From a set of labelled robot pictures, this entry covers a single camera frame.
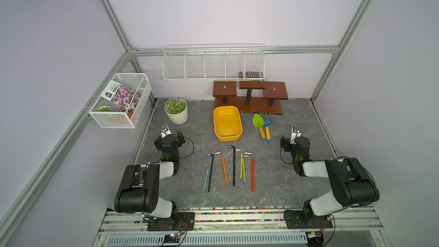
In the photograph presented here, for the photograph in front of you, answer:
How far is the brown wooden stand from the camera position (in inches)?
39.8

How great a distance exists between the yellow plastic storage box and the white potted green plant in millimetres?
184

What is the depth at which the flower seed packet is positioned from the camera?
2.38 ft

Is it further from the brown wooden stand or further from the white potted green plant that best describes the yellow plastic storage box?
the white potted green plant

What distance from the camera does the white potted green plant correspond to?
3.31ft

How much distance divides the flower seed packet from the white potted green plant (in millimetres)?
237

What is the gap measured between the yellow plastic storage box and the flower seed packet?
0.47 meters
